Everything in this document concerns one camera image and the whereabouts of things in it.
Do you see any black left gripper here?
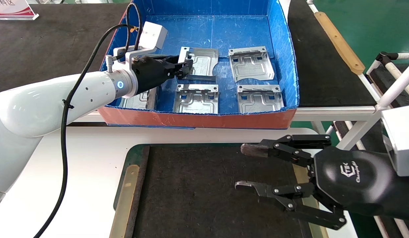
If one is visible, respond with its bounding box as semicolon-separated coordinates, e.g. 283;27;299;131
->
131;55;194;98

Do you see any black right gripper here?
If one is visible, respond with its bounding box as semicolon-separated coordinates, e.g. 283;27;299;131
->
235;134;409;231

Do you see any blue corrugated plastic box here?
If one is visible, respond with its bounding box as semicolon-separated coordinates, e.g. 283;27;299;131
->
99;0;300;129

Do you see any tan strip beside mat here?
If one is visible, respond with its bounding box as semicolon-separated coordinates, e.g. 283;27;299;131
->
109;164;141;238
291;164;329;238

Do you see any small black work mat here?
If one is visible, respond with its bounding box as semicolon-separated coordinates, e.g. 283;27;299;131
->
132;144;324;238

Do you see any black rack shelf mat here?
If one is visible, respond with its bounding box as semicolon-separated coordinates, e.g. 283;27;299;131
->
369;63;409;107

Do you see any large black table mat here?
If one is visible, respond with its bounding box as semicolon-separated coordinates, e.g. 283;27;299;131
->
0;0;377;112

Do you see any long tan wooden strip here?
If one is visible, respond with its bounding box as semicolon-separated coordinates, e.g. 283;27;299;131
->
314;12;366;76

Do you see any black pipe joint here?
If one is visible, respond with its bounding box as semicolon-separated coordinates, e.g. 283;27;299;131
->
376;52;398;67

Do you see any red and white sign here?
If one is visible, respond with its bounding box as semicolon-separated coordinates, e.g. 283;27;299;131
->
0;0;40;21

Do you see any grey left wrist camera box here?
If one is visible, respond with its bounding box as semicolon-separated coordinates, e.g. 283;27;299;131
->
113;21;168;67

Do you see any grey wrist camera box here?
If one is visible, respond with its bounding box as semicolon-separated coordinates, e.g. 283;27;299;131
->
113;21;168;67
381;105;409;178

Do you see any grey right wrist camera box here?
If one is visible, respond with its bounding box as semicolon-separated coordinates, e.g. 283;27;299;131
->
381;105;409;178

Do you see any white pipe rack frame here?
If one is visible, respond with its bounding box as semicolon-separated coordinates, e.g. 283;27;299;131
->
337;52;409;151

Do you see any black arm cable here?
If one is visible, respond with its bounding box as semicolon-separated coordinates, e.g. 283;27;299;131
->
33;2;143;238

